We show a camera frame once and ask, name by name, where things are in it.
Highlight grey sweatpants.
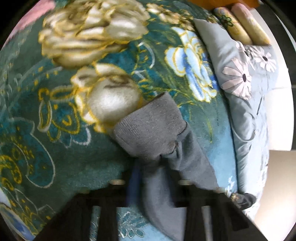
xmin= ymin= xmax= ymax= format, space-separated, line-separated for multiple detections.
xmin=113 ymin=92 xmax=218 ymax=240

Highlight white wardrobe with black stripe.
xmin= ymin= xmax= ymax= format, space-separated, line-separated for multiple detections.
xmin=251 ymin=4 xmax=295 ymax=240

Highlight teal floral plush blanket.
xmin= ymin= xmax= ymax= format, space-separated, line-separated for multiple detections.
xmin=1 ymin=1 xmax=237 ymax=240

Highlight light blue floral duvet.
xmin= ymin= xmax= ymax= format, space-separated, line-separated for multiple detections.
xmin=194 ymin=19 xmax=278 ymax=199

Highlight lower yellow floral pillow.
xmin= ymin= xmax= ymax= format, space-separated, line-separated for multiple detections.
xmin=213 ymin=7 xmax=252 ymax=45

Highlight orange wooden headboard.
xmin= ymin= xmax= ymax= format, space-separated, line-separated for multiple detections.
xmin=189 ymin=0 xmax=259 ymax=11

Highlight pink folded garment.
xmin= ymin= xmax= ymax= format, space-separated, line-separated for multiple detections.
xmin=4 ymin=0 xmax=56 ymax=45

